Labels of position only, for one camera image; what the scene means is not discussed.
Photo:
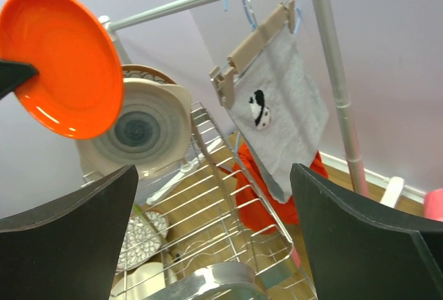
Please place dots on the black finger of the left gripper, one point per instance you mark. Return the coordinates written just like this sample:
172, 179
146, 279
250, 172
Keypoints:
13, 74

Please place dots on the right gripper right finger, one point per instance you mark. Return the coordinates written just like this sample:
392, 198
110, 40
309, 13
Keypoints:
360, 249

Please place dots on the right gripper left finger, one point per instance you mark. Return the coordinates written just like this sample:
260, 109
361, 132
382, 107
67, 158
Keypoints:
68, 248

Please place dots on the orange plate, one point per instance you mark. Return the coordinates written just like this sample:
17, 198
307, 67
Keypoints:
78, 91

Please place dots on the floral brown rim plate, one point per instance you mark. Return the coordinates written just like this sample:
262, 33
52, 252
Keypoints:
144, 72
141, 242

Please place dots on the grey swirl ceramic plate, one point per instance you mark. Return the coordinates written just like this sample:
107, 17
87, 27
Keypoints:
152, 132

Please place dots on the steel two-tier dish rack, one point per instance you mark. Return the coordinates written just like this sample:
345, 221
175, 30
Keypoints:
197, 196

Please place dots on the white divided plate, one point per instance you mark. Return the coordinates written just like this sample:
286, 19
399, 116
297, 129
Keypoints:
143, 282

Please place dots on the pink patterned garment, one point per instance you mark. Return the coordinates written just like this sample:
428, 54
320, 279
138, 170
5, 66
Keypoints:
433, 205

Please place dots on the orange garment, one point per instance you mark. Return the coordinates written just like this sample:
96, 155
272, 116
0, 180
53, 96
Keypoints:
252, 212

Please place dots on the grey towel with panda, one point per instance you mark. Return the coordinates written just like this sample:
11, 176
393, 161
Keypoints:
280, 112

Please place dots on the beige clip hanger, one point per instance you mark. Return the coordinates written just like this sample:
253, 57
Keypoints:
243, 56

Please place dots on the white clothes rail frame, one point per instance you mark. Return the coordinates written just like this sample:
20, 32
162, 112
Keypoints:
326, 26

